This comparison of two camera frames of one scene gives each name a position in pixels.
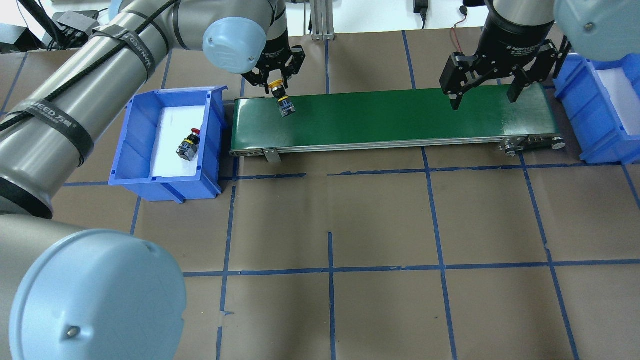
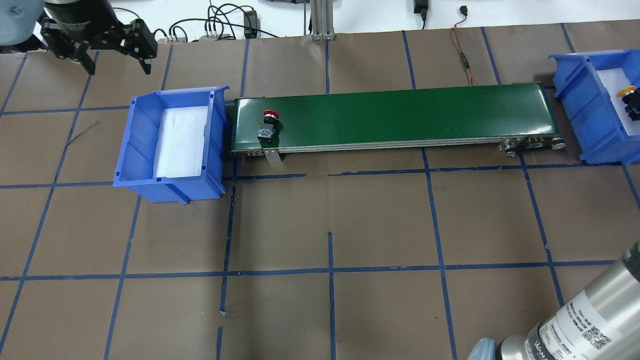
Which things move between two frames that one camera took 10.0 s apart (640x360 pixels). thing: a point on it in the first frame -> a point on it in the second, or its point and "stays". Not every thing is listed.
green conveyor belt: x=486 y=118 stays
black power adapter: x=421 y=6 stays
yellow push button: x=279 y=91 -> x=631 y=96
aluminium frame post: x=322 y=17 stays
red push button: x=188 y=148 -> x=269 y=132
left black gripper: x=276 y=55 -> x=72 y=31
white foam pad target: x=625 y=98 stays
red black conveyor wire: x=463 y=10 stays
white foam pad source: x=174 y=126 stays
